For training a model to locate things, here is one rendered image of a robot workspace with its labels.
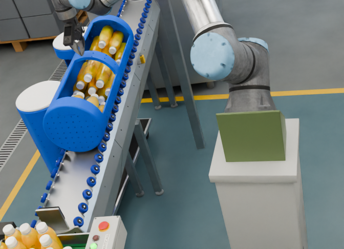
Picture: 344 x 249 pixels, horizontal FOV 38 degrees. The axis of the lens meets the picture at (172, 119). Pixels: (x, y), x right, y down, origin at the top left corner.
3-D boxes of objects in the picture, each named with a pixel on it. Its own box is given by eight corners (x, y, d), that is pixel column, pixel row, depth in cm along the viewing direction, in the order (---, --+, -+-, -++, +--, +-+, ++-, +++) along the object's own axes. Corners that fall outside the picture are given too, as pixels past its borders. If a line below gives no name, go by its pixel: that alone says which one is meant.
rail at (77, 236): (98, 236, 193) (95, 231, 191) (98, 238, 192) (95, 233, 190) (6, 242, 201) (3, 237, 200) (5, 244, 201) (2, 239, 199)
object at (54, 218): (70, 225, 204) (60, 204, 197) (69, 229, 202) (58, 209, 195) (48, 226, 206) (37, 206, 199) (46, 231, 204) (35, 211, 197)
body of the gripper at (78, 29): (86, 32, 248) (78, 10, 241) (82, 41, 242) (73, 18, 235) (71, 35, 250) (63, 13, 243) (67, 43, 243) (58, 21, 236)
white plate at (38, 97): (15, 116, 259) (16, 118, 260) (66, 99, 261) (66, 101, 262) (15, 90, 281) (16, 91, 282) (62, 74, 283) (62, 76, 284)
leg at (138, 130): (164, 189, 341) (140, 118, 303) (163, 195, 336) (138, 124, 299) (156, 189, 342) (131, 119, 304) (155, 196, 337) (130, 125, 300)
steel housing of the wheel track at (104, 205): (167, 33, 384) (156, -7, 364) (111, 276, 217) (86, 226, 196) (131, 39, 390) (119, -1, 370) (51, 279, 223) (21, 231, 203)
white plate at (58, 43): (71, 25, 335) (72, 26, 336) (44, 46, 318) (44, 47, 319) (102, 28, 320) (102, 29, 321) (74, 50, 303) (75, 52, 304)
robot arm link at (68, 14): (70, 10, 231) (51, 14, 233) (74, 20, 234) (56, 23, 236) (76, 2, 238) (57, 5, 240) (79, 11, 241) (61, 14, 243)
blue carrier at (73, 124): (138, 54, 302) (128, 12, 285) (109, 151, 234) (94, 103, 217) (93, 58, 307) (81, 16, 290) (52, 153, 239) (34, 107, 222)
